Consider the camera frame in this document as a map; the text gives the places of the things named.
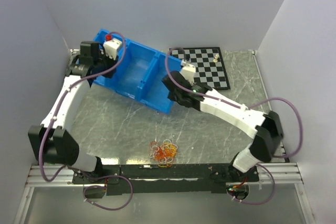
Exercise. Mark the white chess piece far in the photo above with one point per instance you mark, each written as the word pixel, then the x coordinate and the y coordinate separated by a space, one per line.
pixel 216 57

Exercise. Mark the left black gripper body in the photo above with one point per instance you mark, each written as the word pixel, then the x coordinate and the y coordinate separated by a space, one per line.
pixel 105 63

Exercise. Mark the aluminium rail frame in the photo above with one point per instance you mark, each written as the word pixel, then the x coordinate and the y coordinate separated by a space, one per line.
pixel 283 173

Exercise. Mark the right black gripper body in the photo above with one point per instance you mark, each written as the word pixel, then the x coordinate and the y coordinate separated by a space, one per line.
pixel 172 97

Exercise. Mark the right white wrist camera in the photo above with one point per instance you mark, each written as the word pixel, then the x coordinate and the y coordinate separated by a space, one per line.
pixel 188 71

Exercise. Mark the blue three-compartment plastic bin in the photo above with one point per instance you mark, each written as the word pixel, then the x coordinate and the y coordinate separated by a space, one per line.
pixel 139 76

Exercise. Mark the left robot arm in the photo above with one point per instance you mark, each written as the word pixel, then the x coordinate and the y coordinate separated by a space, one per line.
pixel 51 141

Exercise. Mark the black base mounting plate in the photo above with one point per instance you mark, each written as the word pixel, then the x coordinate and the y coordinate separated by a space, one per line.
pixel 178 178

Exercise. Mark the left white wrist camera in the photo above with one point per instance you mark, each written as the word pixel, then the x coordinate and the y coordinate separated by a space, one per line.
pixel 112 47

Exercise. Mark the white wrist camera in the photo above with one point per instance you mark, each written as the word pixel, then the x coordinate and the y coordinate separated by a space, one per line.
pixel 188 71
pixel 112 47

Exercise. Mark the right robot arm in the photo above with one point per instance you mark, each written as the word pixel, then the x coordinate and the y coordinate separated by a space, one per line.
pixel 264 129

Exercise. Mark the black and white chessboard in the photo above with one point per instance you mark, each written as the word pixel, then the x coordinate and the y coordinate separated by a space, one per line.
pixel 208 72

